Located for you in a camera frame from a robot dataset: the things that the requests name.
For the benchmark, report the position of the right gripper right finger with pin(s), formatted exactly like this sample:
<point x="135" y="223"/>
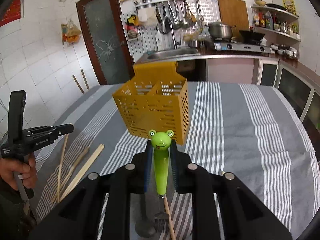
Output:
<point x="192" y="178"/>

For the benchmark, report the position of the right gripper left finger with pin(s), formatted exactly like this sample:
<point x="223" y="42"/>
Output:
<point x="132" y="178"/>

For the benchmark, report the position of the green frog handle fork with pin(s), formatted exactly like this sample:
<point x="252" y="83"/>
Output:
<point x="161" y="142"/>

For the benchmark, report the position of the wooden chopstick a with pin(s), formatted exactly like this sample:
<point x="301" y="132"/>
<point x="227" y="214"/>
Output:
<point x="83" y="170"/>

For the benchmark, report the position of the white kitchen cabinet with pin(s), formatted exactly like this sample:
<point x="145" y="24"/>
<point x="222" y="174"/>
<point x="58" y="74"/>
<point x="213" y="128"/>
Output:
<point x="300" y="91"/>

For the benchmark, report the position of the person's left hand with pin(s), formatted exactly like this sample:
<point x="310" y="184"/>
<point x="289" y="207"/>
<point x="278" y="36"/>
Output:
<point x="28" y="171"/>

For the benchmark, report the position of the yellow plastic utensil basket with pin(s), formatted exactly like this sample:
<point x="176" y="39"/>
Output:
<point x="155" y="98"/>

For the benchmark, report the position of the grey striped tablecloth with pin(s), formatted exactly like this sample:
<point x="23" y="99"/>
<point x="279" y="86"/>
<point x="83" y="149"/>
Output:
<point x="251" y="131"/>

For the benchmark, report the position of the orange hanging bag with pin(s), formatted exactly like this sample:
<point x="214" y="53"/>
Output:
<point x="70" y="33"/>

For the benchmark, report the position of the steel sink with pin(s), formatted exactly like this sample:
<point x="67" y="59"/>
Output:
<point x="167" y="54"/>

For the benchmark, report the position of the gas stove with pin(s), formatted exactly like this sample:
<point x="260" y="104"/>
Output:
<point x="220" y="45"/>

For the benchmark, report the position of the white soap bottle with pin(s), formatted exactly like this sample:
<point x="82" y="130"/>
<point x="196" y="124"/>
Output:
<point x="160" y="40"/>

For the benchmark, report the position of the dark framed glass door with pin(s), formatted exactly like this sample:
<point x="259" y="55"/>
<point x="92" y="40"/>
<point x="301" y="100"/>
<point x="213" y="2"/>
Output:
<point x="105" y="40"/>

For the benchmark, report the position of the steel cooking pot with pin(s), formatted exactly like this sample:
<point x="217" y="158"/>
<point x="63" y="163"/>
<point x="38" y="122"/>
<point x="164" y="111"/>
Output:
<point x="219" y="30"/>

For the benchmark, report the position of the faucet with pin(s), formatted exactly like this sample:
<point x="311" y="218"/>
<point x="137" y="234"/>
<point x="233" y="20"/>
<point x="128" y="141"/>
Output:
<point x="168" y="28"/>

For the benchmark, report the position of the black wok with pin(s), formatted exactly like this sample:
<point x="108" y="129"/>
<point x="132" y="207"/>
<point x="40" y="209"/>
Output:
<point x="251" y="37"/>

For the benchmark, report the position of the hanging utensil rack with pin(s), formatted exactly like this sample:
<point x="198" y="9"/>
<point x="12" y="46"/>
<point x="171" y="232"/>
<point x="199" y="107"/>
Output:
<point x="178" y="12"/>

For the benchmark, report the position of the rectangular wooden cutting board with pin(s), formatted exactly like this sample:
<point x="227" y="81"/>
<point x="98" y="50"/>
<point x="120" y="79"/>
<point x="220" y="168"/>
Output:
<point x="234" y="13"/>

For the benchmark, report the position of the wooden sticks against wall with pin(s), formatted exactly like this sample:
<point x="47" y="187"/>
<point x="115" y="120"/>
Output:
<point x="81" y="81"/>

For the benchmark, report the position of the red wall poster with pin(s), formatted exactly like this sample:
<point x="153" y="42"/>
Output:
<point x="13" y="13"/>

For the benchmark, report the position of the corner wall shelf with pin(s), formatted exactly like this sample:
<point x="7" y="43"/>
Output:
<point x="279" y="26"/>

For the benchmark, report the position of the yellow wall sticker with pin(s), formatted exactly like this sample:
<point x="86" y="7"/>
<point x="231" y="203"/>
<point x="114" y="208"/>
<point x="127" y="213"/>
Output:
<point x="289" y="5"/>

